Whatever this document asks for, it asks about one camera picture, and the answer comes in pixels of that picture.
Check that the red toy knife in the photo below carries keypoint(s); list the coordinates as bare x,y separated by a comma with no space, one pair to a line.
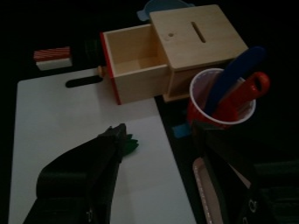
240,97

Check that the red plastic cup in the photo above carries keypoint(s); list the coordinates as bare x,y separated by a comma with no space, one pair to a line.
199,87

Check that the small blue flat piece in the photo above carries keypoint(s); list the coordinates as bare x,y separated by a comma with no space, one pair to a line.
180,131

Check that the toy carrot piece with leaves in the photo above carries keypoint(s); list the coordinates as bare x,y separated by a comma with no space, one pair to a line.
129,145

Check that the red striped nigiri sushi toy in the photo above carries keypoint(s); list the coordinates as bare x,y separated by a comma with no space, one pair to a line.
52,59

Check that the blue toy utensil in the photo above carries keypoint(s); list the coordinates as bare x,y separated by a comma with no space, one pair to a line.
240,65

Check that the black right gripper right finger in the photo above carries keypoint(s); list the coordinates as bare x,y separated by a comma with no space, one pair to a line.
233,204

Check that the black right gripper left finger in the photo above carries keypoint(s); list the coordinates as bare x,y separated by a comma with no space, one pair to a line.
77,180

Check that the blue toy pot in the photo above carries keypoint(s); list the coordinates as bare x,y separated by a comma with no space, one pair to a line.
155,7

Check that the wooden box with slot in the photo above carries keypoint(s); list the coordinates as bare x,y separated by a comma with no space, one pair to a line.
217,49

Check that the wooden drawer with red front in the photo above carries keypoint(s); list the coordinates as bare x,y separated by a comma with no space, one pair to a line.
140,84

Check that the white cutting board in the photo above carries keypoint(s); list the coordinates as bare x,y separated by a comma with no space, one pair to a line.
57,116

